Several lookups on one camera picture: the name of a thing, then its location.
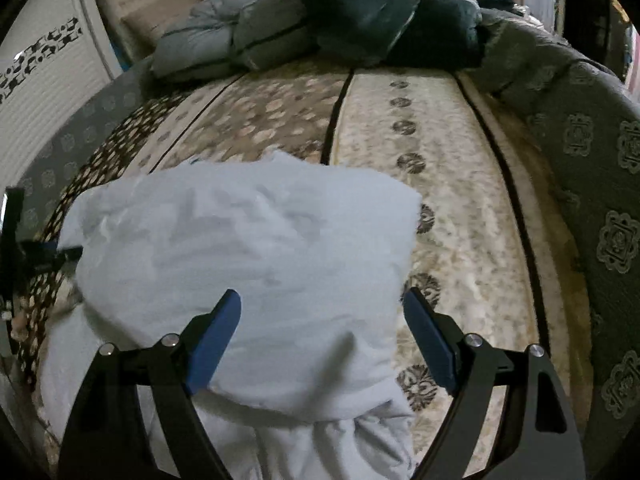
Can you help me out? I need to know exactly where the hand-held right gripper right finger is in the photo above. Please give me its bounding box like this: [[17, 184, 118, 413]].
[[402, 287, 586, 480]]

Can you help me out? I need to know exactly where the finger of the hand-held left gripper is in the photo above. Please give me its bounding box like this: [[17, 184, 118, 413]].
[[20, 240, 83, 273]]

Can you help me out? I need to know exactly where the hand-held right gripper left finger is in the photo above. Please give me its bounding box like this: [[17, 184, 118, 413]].
[[59, 288, 243, 480]]

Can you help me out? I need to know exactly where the white towel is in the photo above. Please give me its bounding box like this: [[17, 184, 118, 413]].
[[37, 150, 423, 480]]

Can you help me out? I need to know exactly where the beige floral blanket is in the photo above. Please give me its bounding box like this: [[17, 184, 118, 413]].
[[10, 67, 596, 480]]

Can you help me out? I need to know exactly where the grey patterned bedspread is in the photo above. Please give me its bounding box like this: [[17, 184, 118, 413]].
[[15, 10, 640, 466]]

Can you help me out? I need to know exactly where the beige pillow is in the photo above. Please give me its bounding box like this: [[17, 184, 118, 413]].
[[120, 2, 201, 61]]

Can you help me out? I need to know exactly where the grey-blue quilt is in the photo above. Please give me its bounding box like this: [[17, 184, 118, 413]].
[[150, 0, 321, 83]]

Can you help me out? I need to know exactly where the dark teal quilt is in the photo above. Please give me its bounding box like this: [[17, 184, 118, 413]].
[[300, 0, 483, 68]]

